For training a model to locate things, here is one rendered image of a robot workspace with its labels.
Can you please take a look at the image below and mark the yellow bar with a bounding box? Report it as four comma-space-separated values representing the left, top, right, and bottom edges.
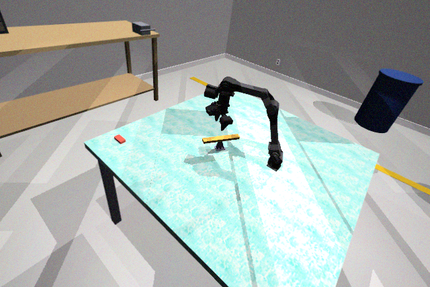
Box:
202, 134, 240, 144

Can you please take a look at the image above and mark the small red block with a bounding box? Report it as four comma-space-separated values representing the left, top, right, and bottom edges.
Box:
114, 134, 126, 144

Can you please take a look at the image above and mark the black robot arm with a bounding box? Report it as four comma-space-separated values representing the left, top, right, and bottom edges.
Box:
204, 77, 284, 171

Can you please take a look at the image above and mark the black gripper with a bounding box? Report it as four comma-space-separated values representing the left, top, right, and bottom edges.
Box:
215, 101, 233, 131

